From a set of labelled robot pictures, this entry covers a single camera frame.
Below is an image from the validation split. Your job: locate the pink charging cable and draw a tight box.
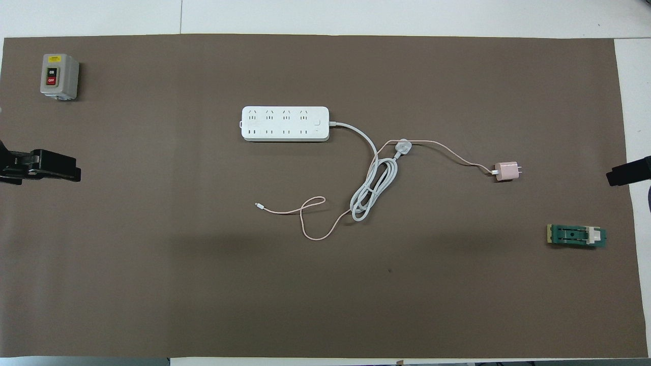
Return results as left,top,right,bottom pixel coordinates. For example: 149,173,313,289
254,139,496,241

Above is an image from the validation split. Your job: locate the green knife switch yellow base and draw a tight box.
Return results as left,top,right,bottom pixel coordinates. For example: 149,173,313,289
547,224,608,250

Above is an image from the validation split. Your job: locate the pink charger adapter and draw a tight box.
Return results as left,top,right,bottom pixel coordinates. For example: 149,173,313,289
494,161,521,182

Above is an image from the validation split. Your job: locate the white power cord with plug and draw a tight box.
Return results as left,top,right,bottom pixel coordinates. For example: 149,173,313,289
328,120,412,222

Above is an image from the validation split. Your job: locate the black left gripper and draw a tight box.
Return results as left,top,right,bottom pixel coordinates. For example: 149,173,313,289
0,140,82,185

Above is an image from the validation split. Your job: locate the white power strip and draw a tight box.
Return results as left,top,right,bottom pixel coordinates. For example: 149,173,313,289
241,106,330,142

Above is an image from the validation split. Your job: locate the grey on-off switch box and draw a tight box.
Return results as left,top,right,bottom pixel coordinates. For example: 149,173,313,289
40,53,80,101

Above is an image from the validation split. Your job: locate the brown table mat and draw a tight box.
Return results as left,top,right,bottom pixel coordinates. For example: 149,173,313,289
0,34,649,359

